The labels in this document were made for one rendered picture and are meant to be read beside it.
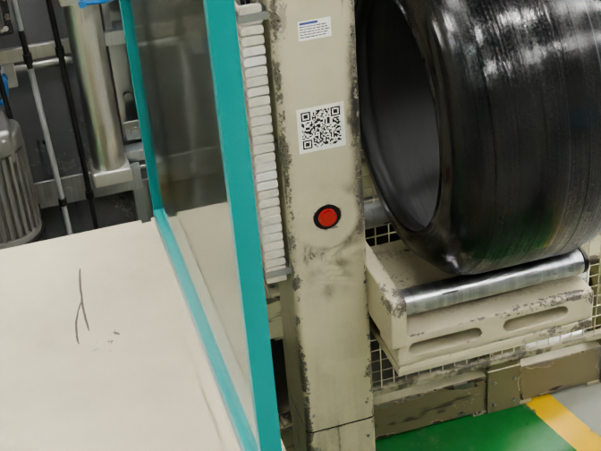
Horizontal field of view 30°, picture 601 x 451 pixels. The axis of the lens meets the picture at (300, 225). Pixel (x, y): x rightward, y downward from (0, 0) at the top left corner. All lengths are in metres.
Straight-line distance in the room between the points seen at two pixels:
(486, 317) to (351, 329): 0.23
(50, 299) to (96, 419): 0.23
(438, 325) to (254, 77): 0.52
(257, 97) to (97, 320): 0.54
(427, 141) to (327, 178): 0.42
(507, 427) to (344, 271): 1.21
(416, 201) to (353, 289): 0.27
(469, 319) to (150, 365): 0.82
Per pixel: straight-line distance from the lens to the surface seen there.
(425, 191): 2.09
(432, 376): 2.63
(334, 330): 1.92
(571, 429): 2.99
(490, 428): 2.98
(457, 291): 1.87
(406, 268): 2.12
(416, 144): 2.13
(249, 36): 1.64
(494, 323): 1.91
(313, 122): 1.71
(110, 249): 1.39
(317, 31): 1.65
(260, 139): 1.71
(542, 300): 1.94
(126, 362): 1.20
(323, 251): 1.82
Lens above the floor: 1.99
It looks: 32 degrees down
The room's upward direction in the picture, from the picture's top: 5 degrees counter-clockwise
